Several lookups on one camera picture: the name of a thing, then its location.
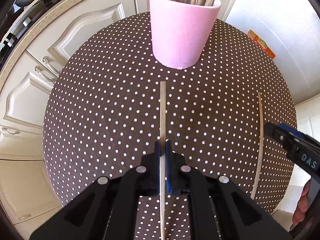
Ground pink cylindrical utensil cup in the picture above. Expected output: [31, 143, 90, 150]
[149, 0, 221, 69]

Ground person's right hand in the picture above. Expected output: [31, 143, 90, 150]
[292, 179, 311, 226]

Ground brown polka dot tablecloth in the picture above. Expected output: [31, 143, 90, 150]
[31, 12, 296, 239]

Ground orange rice bag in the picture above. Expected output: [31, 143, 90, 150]
[247, 29, 276, 59]

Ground cream base cabinets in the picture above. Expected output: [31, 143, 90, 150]
[0, 0, 243, 230]

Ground black glass gas hob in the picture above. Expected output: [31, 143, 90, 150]
[1, 0, 62, 67]

